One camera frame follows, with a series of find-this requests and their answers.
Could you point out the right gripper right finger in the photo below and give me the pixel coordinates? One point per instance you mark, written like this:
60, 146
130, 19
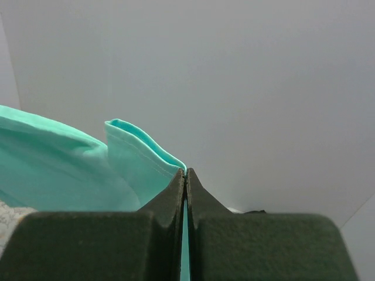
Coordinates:
260, 246

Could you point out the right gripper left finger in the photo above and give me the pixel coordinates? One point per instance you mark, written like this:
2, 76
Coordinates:
141, 245

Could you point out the teal t shirt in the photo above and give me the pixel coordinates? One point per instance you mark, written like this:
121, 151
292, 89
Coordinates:
52, 167

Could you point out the black garment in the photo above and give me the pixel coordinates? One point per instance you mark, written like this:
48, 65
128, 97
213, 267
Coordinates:
255, 211

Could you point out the floral table mat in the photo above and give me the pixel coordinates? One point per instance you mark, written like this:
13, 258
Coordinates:
10, 217

